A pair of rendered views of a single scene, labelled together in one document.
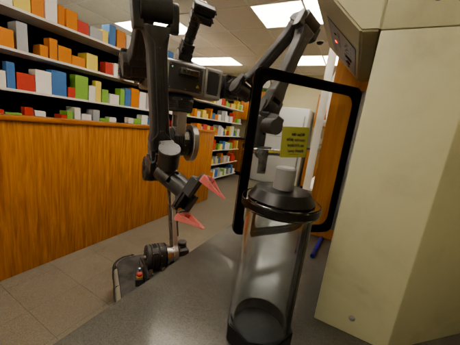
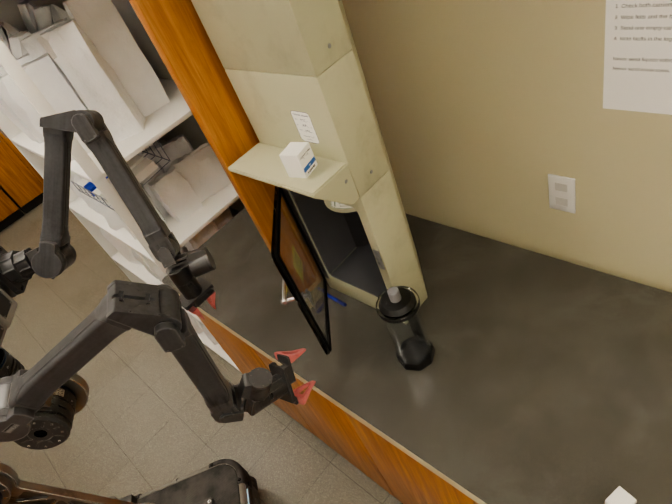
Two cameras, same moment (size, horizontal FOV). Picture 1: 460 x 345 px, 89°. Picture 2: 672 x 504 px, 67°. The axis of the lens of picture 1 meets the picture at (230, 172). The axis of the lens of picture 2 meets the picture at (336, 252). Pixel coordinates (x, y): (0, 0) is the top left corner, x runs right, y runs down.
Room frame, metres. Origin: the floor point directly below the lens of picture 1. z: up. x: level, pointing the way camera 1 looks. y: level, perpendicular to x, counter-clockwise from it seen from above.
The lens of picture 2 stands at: (-0.05, 0.68, 2.08)
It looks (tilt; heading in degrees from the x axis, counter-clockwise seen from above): 40 degrees down; 302
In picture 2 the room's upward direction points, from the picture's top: 24 degrees counter-clockwise
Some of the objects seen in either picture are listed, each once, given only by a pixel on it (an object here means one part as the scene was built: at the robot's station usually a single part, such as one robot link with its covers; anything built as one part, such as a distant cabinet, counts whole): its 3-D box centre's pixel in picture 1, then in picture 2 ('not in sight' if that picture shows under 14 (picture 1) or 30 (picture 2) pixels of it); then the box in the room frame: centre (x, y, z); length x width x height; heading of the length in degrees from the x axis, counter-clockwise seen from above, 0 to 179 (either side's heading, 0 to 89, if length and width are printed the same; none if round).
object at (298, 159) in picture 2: not in sight; (298, 160); (0.46, -0.17, 1.54); 0.05 x 0.05 x 0.06; 77
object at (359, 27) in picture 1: (346, 37); (290, 182); (0.53, -0.20, 1.46); 0.32 x 0.11 x 0.10; 153
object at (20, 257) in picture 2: (234, 87); (19, 265); (1.28, 0.03, 1.45); 0.09 x 0.08 x 0.12; 121
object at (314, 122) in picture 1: (297, 160); (302, 270); (0.59, -0.17, 1.19); 0.30 x 0.01 x 0.40; 109
